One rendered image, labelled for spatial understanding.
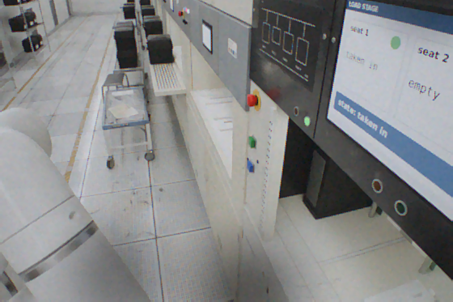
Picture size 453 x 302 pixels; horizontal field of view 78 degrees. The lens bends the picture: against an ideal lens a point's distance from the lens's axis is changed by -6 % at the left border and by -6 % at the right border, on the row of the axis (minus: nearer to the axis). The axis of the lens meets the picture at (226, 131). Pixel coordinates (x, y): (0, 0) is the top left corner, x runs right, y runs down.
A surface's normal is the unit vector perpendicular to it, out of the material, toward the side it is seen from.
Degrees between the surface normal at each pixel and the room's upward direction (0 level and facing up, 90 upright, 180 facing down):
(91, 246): 53
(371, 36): 90
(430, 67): 90
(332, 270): 0
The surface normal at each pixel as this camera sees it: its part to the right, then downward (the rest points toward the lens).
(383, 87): -0.96, 0.13
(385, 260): 0.01, -0.87
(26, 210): 0.43, -0.18
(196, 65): 0.27, 0.48
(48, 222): 0.61, -0.33
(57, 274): 0.26, -0.06
